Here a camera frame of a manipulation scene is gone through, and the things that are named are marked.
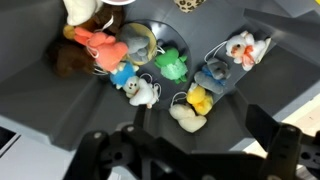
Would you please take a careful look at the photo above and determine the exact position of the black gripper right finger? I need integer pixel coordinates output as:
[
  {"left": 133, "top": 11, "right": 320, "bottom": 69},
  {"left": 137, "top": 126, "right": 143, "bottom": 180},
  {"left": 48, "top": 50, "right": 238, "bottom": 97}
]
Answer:
[{"left": 245, "top": 104, "right": 304, "bottom": 162}]

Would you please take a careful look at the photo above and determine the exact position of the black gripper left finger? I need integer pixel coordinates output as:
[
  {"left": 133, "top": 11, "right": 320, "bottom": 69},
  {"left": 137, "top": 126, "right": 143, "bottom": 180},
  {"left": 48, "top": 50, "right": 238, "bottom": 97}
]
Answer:
[{"left": 121, "top": 104, "right": 188, "bottom": 159}]

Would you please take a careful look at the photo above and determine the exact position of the grey plush with blue scarf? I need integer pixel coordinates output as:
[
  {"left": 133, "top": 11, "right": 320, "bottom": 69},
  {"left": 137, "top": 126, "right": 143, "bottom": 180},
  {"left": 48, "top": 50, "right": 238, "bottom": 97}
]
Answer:
[{"left": 193, "top": 57, "right": 232, "bottom": 95}]

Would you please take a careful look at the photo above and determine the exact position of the small white dog plush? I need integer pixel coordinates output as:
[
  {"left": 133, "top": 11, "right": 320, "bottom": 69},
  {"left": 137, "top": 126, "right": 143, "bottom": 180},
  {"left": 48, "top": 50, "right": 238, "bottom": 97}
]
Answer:
[{"left": 123, "top": 74, "right": 162, "bottom": 109}]

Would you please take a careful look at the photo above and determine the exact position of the cream plush toy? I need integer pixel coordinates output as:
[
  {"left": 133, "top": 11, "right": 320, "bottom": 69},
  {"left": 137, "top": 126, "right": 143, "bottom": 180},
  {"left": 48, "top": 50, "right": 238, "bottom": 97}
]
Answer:
[{"left": 168, "top": 103, "right": 208, "bottom": 134}]

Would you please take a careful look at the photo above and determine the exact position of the blue plush toy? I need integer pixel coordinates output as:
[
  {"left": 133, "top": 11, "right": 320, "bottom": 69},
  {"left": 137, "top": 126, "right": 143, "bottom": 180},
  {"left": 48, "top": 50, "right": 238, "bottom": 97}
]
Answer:
[{"left": 109, "top": 61, "right": 139, "bottom": 90}]

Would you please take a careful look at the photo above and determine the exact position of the green plush toy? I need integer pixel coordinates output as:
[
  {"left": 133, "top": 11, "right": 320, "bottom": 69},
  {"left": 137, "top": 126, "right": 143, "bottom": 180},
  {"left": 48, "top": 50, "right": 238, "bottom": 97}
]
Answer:
[{"left": 153, "top": 46, "right": 189, "bottom": 85}]

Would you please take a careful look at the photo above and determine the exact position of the yellow plush toy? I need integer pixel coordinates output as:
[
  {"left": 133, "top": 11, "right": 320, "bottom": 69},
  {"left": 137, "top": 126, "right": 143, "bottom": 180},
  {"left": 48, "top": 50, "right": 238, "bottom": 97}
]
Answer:
[{"left": 185, "top": 83, "right": 214, "bottom": 117}]

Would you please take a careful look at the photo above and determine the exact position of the grey elephant plush toy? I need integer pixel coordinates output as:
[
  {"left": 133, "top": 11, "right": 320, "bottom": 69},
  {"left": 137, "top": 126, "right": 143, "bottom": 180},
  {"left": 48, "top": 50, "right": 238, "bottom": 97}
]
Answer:
[{"left": 119, "top": 24, "right": 151, "bottom": 64}]

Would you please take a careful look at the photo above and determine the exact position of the salmon pink plush toy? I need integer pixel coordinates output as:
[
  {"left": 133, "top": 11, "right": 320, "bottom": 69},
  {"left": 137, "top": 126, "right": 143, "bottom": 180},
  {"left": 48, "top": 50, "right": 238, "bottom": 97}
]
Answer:
[{"left": 73, "top": 26, "right": 129, "bottom": 73}]

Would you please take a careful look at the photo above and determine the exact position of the white plush with orange bow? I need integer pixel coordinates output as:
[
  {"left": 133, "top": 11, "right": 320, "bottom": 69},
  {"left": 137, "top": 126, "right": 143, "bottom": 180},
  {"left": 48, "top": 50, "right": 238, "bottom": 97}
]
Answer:
[{"left": 225, "top": 30, "right": 273, "bottom": 72}]

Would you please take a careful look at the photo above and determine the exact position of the brown plush toy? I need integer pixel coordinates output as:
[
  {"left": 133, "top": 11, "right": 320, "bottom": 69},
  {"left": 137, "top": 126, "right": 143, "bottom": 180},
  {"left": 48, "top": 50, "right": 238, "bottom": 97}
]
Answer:
[{"left": 48, "top": 4, "right": 126, "bottom": 78}]

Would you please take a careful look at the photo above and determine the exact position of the grey plastic container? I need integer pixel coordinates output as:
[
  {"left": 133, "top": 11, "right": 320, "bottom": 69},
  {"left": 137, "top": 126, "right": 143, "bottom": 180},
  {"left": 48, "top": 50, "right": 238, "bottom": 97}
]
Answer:
[{"left": 0, "top": 0, "right": 320, "bottom": 158}]

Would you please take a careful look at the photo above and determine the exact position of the leopard print plush toy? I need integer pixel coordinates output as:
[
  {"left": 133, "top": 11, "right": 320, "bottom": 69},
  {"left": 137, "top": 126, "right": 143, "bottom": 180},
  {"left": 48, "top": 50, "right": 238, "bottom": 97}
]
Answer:
[{"left": 173, "top": 0, "right": 208, "bottom": 14}]

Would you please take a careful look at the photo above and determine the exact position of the plain white plush toy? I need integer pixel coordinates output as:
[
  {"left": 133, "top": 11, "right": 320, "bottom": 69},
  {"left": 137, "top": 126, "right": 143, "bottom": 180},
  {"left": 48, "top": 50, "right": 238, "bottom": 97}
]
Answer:
[{"left": 62, "top": 0, "right": 104, "bottom": 27}]

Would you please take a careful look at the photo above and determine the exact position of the yellow rimmed cup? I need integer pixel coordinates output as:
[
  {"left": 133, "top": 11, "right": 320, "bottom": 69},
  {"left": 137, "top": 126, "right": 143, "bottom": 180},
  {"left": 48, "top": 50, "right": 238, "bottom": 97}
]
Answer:
[{"left": 118, "top": 22, "right": 158, "bottom": 67}]

